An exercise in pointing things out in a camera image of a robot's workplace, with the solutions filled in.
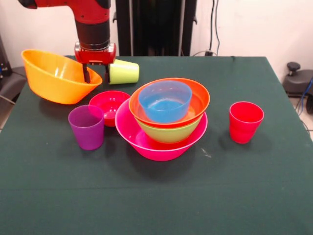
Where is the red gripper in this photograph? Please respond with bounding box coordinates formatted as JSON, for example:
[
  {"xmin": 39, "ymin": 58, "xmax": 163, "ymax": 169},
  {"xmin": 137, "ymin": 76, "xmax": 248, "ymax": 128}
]
[{"xmin": 74, "ymin": 42, "xmax": 117, "ymax": 84}]

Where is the green cup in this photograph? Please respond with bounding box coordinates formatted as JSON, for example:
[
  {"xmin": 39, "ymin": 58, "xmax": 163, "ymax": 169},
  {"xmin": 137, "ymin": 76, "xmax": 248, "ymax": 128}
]
[{"xmin": 109, "ymin": 59, "xmax": 140, "ymax": 85}]

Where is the large orange bowl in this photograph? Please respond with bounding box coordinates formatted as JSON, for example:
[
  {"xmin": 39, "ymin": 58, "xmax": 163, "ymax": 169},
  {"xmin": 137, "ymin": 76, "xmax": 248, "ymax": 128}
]
[{"xmin": 21, "ymin": 49, "xmax": 103, "ymax": 105}]

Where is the purple cup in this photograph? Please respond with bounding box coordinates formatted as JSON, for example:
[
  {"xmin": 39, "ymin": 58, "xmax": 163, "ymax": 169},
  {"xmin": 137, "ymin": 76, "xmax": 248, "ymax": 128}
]
[{"xmin": 68, "ymin": 104, "xmax": 105, "ymax": 151}]

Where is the blue bowl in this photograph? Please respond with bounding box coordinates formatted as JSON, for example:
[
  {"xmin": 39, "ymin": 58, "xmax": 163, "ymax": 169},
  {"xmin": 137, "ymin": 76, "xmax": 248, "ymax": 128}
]
[{"xmin": 137, "ymin": 80, "xmax": 193, "ymax": 124}]

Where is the green bowl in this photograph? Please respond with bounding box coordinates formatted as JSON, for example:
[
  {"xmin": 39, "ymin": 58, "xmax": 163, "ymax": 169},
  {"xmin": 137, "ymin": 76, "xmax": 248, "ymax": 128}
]
[{"xmin": 135, "ymin": 114, "xmax": 204, "ymax": 144}]

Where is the wide red-orange bowl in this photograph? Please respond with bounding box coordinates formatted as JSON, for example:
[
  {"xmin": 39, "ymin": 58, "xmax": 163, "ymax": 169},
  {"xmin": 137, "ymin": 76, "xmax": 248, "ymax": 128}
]
[{"xmin": 129, "ymin": 77, "xmax": 211, "ymax": 129}]

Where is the small crimson bowl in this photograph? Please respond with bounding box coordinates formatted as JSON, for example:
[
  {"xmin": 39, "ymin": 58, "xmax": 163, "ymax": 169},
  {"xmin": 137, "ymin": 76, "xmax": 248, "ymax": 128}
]
[{"xmin": 88, "ymin": 90, "xmax": 131, "ymax": 128}]

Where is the large pink bowl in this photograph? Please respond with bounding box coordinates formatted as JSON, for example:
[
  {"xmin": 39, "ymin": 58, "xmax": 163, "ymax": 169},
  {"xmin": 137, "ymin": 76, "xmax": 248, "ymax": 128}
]
[{"xmin": 114, "ymin": 97, "xmax": 208, "ymax": 162}]

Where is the black computer case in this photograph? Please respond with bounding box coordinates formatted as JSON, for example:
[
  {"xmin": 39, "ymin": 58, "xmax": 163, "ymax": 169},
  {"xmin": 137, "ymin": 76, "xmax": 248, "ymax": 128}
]
[{"xmin": 0, "ymin": 34, "xmax": 12, "ymax": 79}]

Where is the dark green tablecloth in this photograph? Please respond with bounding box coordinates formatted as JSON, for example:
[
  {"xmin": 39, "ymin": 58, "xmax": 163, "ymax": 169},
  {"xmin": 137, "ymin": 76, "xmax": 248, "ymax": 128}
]
[{"xmin": 0, "ymin": 55, "xmax": 313, "ymax": 235}]

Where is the crimson cup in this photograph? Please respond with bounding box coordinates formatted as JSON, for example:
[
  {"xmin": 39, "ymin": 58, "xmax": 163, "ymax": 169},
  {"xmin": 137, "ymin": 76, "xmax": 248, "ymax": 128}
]
[{"xmin": 229, "ymin": 101, "xmax": 265, "ymax": 144}]

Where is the black hanging cable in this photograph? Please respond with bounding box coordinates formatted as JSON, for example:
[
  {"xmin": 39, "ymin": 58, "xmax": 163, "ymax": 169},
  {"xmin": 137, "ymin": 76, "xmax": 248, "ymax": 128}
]
[{"xmin": 209, "ymin": 0, "xmax": 221, "ymax": 56}]

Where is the black pedestal leg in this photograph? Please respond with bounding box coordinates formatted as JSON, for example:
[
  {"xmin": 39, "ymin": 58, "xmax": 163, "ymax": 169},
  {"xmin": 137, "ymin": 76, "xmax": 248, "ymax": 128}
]
[{"xmin": 282, "ymin": 61, "xmax": 313, "ymax": 98}]

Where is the blue floor cable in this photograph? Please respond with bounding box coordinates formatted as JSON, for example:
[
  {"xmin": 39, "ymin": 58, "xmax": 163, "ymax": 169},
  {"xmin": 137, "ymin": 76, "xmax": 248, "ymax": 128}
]
[{"xmin": 295, "ymin": 77, "xmax": 313, "ymax": 116}]

